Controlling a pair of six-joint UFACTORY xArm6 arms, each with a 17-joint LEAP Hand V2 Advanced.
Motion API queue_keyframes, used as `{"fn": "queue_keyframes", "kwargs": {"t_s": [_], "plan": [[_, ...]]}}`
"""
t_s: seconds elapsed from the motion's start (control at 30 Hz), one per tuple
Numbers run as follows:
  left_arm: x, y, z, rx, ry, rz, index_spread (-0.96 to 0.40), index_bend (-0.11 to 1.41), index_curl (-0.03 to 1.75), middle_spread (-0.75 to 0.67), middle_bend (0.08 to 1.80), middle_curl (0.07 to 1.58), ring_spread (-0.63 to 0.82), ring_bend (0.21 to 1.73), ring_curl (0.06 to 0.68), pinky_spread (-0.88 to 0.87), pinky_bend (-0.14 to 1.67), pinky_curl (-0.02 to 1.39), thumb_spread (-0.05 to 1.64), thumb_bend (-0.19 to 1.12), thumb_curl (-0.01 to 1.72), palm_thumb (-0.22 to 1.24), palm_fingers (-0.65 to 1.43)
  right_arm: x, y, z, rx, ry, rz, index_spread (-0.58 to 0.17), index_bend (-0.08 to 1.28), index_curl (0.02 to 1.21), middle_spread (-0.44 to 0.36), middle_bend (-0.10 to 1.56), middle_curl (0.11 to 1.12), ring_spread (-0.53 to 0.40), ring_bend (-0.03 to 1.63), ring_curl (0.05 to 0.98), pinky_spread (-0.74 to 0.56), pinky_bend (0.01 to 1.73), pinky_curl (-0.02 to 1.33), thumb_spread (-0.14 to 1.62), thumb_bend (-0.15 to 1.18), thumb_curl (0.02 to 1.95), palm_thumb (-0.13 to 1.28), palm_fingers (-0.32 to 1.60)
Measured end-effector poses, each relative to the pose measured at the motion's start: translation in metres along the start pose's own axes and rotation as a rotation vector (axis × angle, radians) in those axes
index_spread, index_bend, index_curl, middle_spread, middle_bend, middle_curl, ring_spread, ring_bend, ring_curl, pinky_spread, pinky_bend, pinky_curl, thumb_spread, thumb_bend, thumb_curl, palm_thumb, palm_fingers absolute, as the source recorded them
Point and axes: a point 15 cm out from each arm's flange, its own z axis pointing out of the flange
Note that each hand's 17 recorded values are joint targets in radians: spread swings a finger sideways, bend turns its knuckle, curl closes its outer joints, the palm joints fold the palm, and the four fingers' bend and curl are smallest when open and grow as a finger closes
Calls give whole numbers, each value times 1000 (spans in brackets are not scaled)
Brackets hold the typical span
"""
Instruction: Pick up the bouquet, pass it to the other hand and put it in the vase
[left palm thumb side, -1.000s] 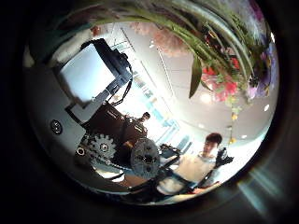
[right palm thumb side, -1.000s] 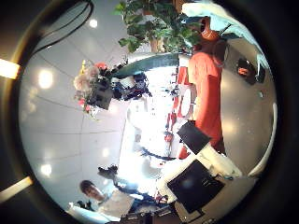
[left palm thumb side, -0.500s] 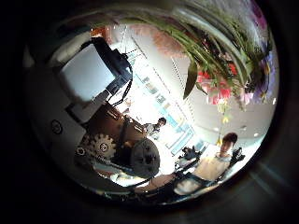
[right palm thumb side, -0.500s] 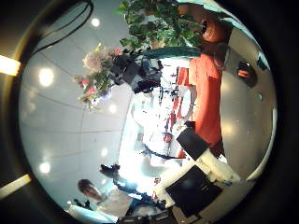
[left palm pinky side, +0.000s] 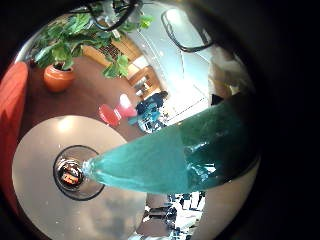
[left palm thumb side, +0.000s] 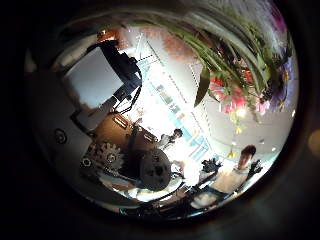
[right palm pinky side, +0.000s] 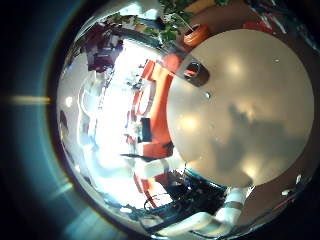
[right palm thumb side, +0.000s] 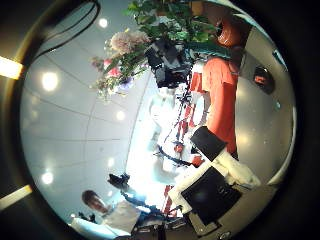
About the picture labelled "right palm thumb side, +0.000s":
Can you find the flower bouquet with teal wrap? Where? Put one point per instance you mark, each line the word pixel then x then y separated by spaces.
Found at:
pixel 125 56

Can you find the orange vase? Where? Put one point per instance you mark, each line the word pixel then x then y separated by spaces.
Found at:
pixel 230 33

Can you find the green leafy plant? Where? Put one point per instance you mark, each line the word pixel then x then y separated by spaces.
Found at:
pixel 166 20

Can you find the black object with orange mark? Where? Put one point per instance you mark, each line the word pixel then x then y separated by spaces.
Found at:
pixel 265 80

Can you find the person in white shirt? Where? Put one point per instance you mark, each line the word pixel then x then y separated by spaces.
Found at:
pixel 100 205

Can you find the black camera on stand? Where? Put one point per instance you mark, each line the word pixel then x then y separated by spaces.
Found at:
pixel 118 180

